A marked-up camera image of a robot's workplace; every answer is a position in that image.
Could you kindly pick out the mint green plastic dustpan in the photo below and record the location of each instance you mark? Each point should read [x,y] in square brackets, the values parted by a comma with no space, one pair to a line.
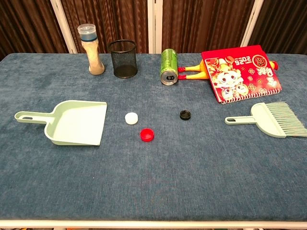
[76,124]

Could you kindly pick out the mint green hand brush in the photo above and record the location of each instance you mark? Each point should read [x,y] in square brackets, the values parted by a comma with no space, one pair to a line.
[263,119]

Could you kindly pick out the red bottle cap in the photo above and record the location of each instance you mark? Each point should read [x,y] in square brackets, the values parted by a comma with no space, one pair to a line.
[147,135]

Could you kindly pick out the white bottle cap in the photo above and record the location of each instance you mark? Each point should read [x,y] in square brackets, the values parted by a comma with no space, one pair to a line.
[131,118]

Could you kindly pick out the black bottle cap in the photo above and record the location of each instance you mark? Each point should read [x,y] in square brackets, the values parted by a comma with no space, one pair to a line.
[185,115]

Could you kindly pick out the clear seasoning bottle blue band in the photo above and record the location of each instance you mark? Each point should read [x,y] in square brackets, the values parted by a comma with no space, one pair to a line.
[96,57]

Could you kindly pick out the green drink can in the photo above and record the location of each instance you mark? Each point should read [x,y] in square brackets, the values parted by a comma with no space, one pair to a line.
[169,64]

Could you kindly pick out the yellow rubber chicken toy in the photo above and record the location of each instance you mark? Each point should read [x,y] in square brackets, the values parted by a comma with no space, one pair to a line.
[194,76]

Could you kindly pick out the black mesh pen holder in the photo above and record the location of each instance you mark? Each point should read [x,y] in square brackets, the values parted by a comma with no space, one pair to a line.
[123,60]

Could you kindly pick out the blue table cloth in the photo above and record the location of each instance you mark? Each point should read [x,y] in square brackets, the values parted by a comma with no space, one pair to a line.
[153,179]

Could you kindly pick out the red spiral desk calendar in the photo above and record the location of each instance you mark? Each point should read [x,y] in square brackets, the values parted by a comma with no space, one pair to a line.
[242,74]

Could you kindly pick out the brown pleated curtain panel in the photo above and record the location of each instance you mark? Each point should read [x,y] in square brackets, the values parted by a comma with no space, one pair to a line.
[204,24]
[26,26]
[115,19]
[285,24]

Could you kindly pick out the white screen frame post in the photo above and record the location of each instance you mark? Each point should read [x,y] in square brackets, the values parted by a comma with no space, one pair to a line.
[155,26]
[63,26]
[251,24]

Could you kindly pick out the white table frame edge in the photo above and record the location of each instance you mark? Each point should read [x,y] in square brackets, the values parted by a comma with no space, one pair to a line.
[153,224]

